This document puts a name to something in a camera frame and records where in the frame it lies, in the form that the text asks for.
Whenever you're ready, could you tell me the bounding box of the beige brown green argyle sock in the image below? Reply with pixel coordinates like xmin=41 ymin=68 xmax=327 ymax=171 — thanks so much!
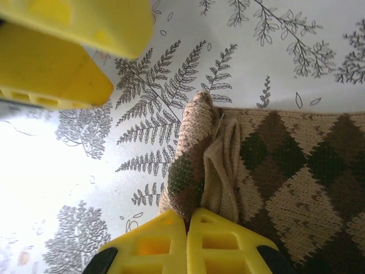
xmin=158 ymin=90 xmax=365 ymax=274

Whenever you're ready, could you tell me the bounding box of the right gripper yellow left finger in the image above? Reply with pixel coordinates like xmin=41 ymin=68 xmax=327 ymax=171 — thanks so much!
xmin=98 ymin=210 xmax=189 ymax=274

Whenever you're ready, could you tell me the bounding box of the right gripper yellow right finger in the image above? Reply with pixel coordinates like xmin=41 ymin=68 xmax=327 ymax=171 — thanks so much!
xmin=186 ymin=207 xmax=279 ymax=274

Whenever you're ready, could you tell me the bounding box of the white fern print tablecloth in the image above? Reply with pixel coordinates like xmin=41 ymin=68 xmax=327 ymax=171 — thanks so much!
xmin=0 ymin=0 xmax=365 ymax=274

